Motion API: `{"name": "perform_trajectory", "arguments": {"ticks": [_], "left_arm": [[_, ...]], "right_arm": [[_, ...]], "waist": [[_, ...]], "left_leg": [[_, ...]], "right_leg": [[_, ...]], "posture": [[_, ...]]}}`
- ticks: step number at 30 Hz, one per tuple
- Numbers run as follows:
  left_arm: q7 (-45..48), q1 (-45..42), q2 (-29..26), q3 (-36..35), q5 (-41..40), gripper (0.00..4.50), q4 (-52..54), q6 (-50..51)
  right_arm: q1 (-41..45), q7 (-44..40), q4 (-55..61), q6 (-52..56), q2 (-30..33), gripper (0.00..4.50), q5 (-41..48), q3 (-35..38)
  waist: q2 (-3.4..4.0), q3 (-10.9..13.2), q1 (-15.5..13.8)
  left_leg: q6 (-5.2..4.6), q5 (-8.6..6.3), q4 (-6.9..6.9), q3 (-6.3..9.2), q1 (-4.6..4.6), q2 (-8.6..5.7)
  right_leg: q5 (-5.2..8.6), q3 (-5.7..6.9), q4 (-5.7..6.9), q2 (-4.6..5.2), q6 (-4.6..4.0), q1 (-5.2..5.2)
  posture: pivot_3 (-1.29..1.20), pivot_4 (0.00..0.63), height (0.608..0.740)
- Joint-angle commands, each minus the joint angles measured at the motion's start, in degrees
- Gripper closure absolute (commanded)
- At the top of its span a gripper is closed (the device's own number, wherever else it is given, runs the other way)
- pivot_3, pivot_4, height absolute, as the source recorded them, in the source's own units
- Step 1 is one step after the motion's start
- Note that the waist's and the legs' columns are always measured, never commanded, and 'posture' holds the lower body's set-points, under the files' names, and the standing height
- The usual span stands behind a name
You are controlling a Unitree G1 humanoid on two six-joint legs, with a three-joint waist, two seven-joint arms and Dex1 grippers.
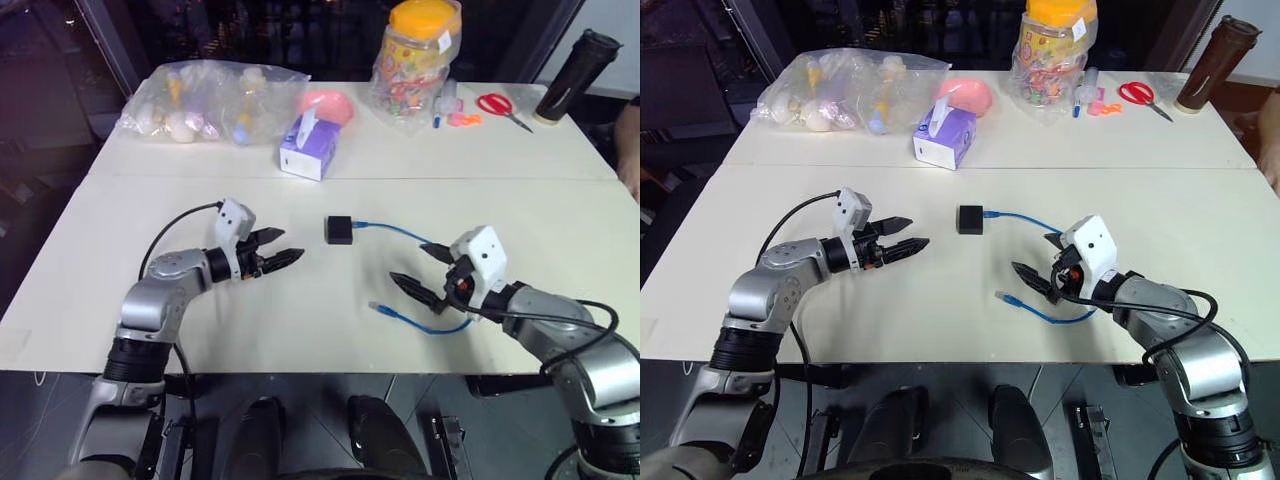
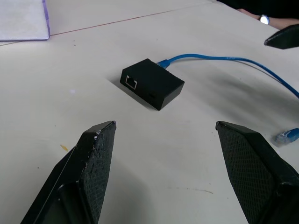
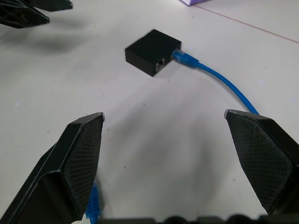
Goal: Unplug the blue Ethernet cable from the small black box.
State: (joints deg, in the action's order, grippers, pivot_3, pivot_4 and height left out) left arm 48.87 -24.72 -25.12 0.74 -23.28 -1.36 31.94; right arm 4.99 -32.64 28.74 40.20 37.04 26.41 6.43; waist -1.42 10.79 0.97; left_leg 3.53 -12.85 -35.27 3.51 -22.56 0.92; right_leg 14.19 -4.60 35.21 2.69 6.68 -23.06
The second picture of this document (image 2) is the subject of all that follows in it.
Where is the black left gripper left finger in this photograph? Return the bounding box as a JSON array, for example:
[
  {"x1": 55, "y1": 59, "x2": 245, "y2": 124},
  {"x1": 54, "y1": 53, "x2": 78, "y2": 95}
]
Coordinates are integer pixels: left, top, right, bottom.
[{"x1": 20, "y1": 120, "x2": 117, "y2": 224}]

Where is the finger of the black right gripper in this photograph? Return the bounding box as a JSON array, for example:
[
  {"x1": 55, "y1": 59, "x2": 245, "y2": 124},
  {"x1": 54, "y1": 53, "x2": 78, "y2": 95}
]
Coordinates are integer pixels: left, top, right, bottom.
[{"x1": 263, "y1": 24, "x2": 299, "y2": 50}]

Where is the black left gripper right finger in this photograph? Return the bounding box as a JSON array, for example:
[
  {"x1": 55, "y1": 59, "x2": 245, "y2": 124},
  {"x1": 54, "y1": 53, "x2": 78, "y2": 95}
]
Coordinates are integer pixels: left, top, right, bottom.
[{"x1": 215, "y1": 120, "x2": 299, "y2": 224}]

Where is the black box with ethernet port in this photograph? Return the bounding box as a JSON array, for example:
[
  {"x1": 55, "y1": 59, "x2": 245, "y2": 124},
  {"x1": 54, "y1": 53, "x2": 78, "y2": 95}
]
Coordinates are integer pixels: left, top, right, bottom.
[{"x1": 120, "y1": 58, "x2": 185, "y2": 111}]

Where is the white purple-edged cloth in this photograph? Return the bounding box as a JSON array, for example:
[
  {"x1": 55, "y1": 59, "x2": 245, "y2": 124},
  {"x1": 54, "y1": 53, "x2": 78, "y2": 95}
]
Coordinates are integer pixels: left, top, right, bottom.
[{"x1": 0, "y1": 0, "x2": 50, "y2": 42}]

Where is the blue Ethernet cable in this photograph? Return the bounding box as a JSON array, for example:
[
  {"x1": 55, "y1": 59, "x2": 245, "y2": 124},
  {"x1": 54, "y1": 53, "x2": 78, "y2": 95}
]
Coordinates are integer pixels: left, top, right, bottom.
[{"x1": 157, "y1": 53, "x2": 299, "y2": 146}]

